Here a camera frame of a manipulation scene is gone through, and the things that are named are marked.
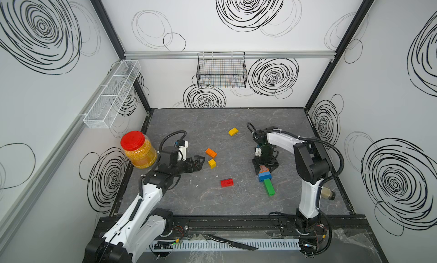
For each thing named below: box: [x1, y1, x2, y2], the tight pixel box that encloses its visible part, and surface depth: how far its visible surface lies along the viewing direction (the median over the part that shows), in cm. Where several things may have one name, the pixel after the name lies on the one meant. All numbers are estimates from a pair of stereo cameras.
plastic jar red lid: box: [120, 130, 146, 151], surface depth 82 cm
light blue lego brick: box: [258, 171, 272, 183], surface depth 89 cm
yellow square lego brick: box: [207, 158, 217, 170], surface depth 93 cm
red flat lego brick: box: [220, 178, 234, 188], surface depth 87 cm
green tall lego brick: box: [262, 178, 276, 197], surface depth 84 cm
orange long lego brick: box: [204, 148, 218, 159], surface depth 98 cm
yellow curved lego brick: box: [228, 127, 240, 137], surface depth 110 cm
